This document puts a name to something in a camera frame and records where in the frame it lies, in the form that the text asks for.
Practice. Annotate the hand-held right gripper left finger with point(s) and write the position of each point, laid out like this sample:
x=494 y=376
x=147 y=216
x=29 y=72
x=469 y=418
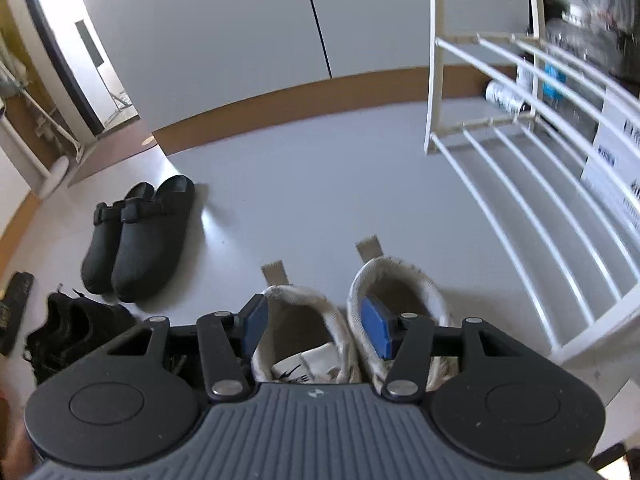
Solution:
x=256 y=325

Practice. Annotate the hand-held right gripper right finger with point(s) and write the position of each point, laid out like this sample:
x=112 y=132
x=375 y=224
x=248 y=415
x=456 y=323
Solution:
x=379 y=327

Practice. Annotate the white lace-up sneaker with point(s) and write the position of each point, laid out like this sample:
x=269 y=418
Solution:
x=410 y=280
x=300 y=310

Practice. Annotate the black sneaker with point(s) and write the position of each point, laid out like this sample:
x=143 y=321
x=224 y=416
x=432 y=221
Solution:
x=65 y=330

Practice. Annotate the white shoe rack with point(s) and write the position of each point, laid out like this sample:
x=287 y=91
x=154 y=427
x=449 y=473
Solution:
x=435 y=85

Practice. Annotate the brown door mat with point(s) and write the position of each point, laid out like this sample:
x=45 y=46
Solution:
x=110 y=155

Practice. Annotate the black printed slide sandal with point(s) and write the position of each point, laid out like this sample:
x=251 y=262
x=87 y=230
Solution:
x=17 y=310

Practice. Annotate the white bottle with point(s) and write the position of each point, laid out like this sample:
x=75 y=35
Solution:
x=502 y=95

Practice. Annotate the white printed carton box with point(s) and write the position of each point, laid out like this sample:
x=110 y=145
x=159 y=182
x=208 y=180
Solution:
x=615 y=150

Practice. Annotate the clear bottle with blue label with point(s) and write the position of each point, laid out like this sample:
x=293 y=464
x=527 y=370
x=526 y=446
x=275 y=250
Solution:
x=552 y=82

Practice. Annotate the clear plastic container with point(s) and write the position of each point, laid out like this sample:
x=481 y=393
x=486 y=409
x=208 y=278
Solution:
x=590 y=5

